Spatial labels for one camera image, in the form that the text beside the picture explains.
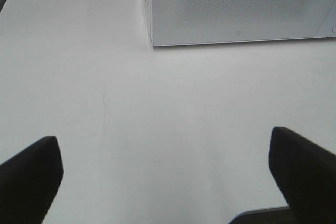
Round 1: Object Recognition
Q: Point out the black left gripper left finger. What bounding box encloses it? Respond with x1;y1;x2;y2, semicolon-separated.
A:
1;136;64;223

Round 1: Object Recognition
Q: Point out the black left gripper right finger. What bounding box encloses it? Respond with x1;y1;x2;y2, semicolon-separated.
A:
268;127;335;223

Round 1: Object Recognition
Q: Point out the white microwave oven body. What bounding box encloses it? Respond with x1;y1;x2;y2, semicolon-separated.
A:
145;0;335;46

